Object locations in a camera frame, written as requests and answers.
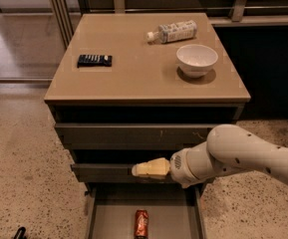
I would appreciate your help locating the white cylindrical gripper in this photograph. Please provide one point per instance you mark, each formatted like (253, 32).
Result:
(179, 167)

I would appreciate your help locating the red coke can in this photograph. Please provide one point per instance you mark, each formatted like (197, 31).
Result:
(141, 224)

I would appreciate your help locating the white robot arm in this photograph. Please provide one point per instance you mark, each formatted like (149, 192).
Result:
(228, 149)

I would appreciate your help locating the open grey bottom drawer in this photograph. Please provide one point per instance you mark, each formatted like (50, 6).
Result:
(173, 212)

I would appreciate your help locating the grey middle drawer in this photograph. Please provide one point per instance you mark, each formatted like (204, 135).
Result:
(112, 173)

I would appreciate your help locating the grey drawer cabinet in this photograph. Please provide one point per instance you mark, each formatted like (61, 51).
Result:
(144, 84)

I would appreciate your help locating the grey top drawer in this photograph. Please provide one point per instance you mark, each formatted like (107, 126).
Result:
(132, 136)

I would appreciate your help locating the white bowl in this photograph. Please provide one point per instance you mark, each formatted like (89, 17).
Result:
(196, 60)

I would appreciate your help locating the dark blue snack bar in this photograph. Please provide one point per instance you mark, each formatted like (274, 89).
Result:
(94, 61)

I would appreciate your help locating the plastic bottle with label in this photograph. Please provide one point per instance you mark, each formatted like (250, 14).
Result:
(168, 33)

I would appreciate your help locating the black object at floor edge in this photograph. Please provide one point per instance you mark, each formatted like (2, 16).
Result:
(20, 234)

